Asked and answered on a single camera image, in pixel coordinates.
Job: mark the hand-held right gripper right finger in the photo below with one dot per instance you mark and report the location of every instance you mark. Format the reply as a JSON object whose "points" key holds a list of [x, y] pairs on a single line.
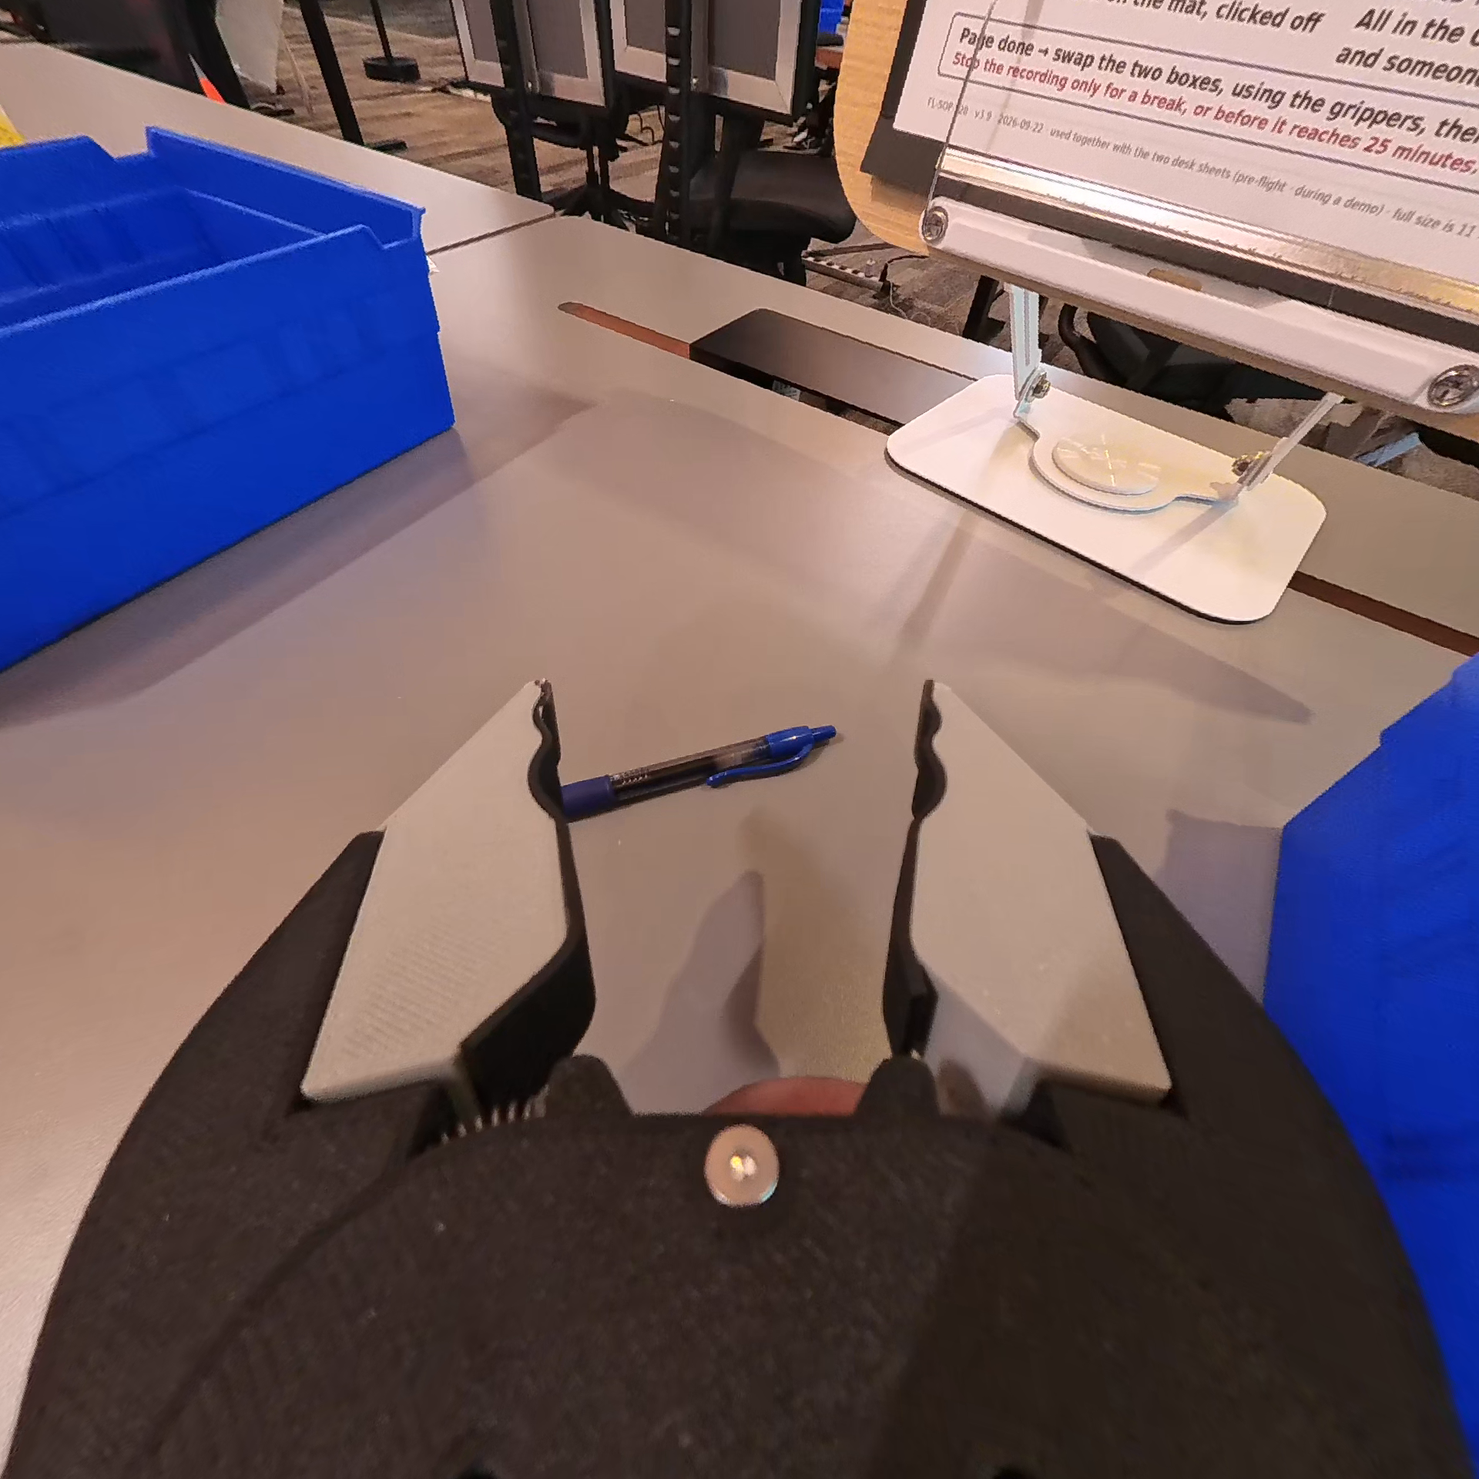
{"points": [[1016, 926]]}

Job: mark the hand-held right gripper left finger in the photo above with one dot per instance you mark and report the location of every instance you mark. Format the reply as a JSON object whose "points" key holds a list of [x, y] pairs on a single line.
{"points": [[451, 926]]}

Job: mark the blue pen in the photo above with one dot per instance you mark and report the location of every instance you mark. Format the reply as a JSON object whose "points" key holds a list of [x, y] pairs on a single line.
{"points": [[694, 769]]}

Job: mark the blue plastic bin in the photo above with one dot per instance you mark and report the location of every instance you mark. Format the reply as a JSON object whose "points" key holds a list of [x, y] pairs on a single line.
{"points": [[231, 440], [1386, 1040]]}

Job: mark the white document stand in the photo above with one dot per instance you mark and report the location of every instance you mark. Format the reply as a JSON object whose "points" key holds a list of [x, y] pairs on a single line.
{"points": [[1155, 544]]}

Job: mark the black office chair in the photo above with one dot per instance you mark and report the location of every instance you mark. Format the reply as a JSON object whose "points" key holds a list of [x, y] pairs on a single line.
{"points": [[785, 197], [1132, 353]]}

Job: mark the printed instruction sheet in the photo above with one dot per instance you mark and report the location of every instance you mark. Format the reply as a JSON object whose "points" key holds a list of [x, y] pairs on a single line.
{"points": [[1155, 93]]}

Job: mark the grey panel on black stand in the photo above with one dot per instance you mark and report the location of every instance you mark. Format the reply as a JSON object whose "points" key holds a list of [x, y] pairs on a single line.
{"points": [[704, 52], [532, 47]]}

